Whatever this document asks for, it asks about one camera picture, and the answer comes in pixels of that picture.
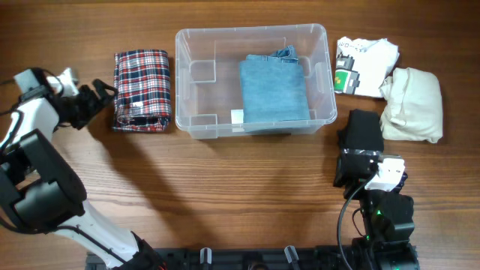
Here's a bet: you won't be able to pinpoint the red plaid shirt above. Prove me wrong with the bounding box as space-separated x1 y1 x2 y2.
112 49 173 133

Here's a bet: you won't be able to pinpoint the blue denim jeans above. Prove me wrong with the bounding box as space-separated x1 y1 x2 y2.
238 45 311 123

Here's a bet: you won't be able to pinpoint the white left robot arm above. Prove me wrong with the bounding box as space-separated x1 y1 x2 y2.
1 67 167 269

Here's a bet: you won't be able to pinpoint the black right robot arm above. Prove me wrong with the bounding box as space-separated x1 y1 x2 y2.
333 109 419 270

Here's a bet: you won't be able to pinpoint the folded cream sweatshirt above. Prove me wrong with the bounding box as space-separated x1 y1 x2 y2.
379 67 443 143

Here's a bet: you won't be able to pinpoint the white printed t-shirt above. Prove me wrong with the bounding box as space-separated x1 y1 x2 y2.
334 37 400 98

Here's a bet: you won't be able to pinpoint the white label on bin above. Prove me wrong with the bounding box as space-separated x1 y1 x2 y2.
231 109 244 125

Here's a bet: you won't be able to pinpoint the clear plastic storage bin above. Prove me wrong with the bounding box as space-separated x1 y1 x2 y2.
175 23 338 140

